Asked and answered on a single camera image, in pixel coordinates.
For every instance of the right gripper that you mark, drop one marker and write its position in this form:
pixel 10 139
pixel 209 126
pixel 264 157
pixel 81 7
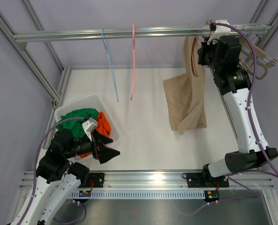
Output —
pixel 201 60

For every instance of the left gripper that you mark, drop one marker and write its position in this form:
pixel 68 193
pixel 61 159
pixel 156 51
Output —
pixel 104 153

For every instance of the orange t shirt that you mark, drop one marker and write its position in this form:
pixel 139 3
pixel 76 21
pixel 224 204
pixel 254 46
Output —
pixel 103 126

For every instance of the green t shirt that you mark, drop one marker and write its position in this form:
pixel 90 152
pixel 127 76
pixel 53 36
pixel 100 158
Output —
pixel 74 119

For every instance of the beige t shirt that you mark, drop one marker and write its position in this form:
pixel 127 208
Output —
pixel 185 95

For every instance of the pink hanger with green shirt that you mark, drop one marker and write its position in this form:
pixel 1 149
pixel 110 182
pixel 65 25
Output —
pixel 133 62

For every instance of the light blue wire hanger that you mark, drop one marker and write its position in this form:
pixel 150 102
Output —
pixel 108 52

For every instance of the pink hanger with beige shirt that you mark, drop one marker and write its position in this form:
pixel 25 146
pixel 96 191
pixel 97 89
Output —
pixel 194 56

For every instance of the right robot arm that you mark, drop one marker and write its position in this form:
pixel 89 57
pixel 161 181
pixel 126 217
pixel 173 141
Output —
pixel 222 57

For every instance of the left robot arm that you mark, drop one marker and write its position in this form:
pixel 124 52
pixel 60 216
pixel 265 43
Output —
pixel 55 177

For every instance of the wooden hanger left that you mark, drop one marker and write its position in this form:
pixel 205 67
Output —
pixel 245 55

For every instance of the wooden hanger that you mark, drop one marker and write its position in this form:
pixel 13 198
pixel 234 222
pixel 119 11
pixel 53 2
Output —
pixel 245 55
pixel 260 54

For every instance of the grey plastic hanger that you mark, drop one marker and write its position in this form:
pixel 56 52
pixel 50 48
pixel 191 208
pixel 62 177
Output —
pixel 260 64

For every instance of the wooden hanger right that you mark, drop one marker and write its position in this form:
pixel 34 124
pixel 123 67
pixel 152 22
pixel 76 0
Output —
pixel 260 54

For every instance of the white plastic basket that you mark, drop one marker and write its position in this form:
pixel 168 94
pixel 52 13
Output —
pixel 99 103

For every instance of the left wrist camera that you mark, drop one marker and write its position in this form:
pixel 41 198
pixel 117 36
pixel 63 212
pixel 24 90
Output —
pixel 89 126

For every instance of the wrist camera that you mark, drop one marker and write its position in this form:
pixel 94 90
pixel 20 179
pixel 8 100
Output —
pixel 216 31
pixel 89 126

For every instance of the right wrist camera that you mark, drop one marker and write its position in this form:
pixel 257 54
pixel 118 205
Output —
pixel 216 31

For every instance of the aluminium hanging rail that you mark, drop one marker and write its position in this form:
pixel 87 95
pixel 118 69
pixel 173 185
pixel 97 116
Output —
pixel 50 36

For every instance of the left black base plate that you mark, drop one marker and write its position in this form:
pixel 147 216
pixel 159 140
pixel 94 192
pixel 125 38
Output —
pixel 95 179

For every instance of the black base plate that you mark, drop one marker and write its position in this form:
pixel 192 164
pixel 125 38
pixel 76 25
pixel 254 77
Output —
pixel 95 179
pixel 199 180

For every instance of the front aluminium rail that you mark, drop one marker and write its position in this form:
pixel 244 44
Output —
pixel 147 180

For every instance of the white slotted cable duct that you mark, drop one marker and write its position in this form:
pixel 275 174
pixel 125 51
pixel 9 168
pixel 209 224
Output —
pixel 138 194

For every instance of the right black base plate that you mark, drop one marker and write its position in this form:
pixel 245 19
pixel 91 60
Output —
pixel 199 180

